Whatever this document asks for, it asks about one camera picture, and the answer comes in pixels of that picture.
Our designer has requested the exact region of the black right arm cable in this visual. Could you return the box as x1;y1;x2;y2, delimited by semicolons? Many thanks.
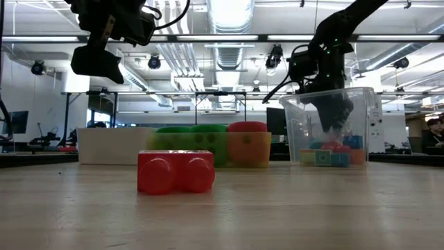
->
262;43;301;105

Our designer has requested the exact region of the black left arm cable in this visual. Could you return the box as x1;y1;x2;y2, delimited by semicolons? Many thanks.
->
144;0;192;31

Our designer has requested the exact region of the black computer monitor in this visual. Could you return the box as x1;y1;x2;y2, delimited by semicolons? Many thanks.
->
2;110;30;135
266;107;289;136

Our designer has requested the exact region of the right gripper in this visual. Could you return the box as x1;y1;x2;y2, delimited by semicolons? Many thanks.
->
300;81;355;140

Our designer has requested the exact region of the green small toy brick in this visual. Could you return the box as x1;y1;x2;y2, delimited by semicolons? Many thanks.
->
314;149;333;167

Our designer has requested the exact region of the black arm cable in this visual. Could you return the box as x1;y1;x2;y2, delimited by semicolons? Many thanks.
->
144;0;192;31
262;43;301;105

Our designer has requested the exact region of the black thin hanging cable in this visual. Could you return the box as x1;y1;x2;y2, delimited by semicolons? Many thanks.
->
0;0;14;142

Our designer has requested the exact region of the white cabinet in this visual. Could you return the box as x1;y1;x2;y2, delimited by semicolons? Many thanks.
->
367;93;386;153

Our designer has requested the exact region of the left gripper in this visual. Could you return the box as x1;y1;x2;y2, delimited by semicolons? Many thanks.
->
70;5;157;85

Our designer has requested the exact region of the black horizontal beam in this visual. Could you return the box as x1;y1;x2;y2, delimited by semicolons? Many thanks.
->
0;33;444;44

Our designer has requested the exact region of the clear plastic container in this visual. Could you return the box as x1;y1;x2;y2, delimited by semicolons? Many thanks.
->
278;86;376;168

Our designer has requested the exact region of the yellow plastic bin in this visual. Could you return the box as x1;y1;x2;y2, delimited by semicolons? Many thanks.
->
146;131;273;169

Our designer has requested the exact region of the black background rig frame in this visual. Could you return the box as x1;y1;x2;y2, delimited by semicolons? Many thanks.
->
60;90;248;149

